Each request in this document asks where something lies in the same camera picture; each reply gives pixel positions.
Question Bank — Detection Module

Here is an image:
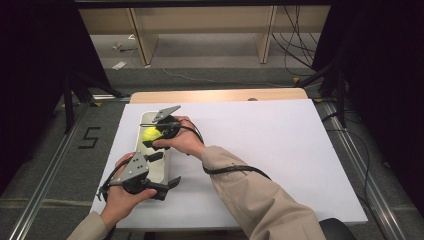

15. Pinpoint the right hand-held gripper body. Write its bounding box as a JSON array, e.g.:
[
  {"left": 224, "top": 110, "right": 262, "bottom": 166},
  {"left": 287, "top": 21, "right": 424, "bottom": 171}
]
[{"left": 151, "top": 104, "right": 184, "bottom": 140}]

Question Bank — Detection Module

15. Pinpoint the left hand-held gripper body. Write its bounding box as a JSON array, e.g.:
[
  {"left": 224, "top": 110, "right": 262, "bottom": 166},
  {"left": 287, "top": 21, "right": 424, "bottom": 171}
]
[{"left": 110, "top": 150, "right": 170, "bottom": 201}]

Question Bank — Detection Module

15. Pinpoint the yellow tennis ball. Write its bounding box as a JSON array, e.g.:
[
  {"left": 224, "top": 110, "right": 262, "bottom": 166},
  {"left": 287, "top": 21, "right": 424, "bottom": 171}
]
[{"left": 142, "top": 126, "right": 165, "bottom": 143}]

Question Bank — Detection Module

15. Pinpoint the white plastic bin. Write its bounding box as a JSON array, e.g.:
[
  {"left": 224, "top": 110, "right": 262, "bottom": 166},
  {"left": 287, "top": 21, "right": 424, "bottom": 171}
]
[{"left": 134, "top": 110, "right": 173, "bottom": 185}]

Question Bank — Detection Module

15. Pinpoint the person's right hand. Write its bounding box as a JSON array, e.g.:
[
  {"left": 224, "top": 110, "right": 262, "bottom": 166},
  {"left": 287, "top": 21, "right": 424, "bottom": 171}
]
[{"left": 152, "top": 115, "right": 206, "bottom": 158}]

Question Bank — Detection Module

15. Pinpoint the person's left hand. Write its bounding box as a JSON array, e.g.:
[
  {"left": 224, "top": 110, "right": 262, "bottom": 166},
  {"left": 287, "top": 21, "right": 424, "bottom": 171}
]
[{"left": 100, "top": 151, "right": 158, "bottom": 231}]

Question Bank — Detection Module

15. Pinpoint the light wooden shelf unit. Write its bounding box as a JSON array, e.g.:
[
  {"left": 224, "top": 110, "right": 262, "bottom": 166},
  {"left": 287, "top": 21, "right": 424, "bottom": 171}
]
[{"left": 79, "top": 5, "right": 332, "bottom": 66}]

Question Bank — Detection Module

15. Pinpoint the black tripod stand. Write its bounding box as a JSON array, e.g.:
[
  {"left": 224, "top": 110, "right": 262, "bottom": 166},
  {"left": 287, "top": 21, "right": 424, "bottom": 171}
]
[
  {"left": 61, "top": 71, "right": 126, "bottom": 135},
  {"left": 294, "top": 63, "right": 350, "bottom": 130}
]

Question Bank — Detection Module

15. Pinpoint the white board sheet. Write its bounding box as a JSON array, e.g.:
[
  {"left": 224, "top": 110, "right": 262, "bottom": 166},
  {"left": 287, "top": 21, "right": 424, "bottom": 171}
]
[{"left": 89, "top": 98, "right": 369, "bottom": 231}]

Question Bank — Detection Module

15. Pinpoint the dark curtain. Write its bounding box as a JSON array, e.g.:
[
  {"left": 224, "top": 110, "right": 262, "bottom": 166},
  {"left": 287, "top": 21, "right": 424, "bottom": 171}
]
[
  {"left": 312, "top": 0, "right": 424, "bottom": 209},
  {"left": 0, "top": 0, "right": 112, "bottom": 198}
]

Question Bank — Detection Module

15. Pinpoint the black chair seat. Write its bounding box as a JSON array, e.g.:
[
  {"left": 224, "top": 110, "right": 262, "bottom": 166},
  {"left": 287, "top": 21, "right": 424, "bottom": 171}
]
[{"left": 319, "top": 217, "right": 359, "bottom": 240}]

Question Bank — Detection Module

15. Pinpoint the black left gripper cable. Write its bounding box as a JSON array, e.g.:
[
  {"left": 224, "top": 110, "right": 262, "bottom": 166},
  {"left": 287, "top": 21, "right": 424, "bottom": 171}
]
[{"left": 96, "top": 156, "right": 135, "bottom": 203}]

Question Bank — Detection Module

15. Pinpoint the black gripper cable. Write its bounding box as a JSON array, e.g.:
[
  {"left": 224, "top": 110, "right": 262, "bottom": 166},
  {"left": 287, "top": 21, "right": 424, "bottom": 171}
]
[
  {"left": 96, "top": 156, "right": 135, "bottom": 203},
  {"left": 179, "top": 118, "right": 272, "bottom": 182}
]

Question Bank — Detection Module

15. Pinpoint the thin white floor cable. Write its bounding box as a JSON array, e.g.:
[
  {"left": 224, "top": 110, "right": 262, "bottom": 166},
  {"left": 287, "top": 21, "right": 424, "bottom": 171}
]
[{"left": 151, "top": 53, "right": 296, "bottom": 89}]

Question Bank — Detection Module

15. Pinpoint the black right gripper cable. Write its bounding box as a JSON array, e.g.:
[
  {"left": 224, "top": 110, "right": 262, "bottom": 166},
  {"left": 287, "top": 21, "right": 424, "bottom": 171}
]
[{"left": 179, "top": 118, "right": 272, "bottom": 182}]

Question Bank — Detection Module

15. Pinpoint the aluminium floor rail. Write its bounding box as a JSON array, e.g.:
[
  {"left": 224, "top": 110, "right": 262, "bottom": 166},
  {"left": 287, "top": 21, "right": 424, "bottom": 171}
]
[
  {"left": 320, "top": 99, "right": 410, "bottom": 240},
  {"left": 8, "top": 94, "right": 132, "bottom": 240}
]

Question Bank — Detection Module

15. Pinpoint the bundle of black cables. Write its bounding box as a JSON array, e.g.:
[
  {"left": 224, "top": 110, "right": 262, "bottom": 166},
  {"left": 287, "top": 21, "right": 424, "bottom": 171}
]
[{"left": 271, "top": 5, "right": 322, "bottom": 70}]

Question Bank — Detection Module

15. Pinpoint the thin black floor cable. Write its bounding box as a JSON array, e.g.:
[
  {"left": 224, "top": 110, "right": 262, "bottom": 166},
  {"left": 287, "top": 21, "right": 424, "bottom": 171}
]
[{"left": 321, "top": 111, "right": 372, "bottom": 202}]

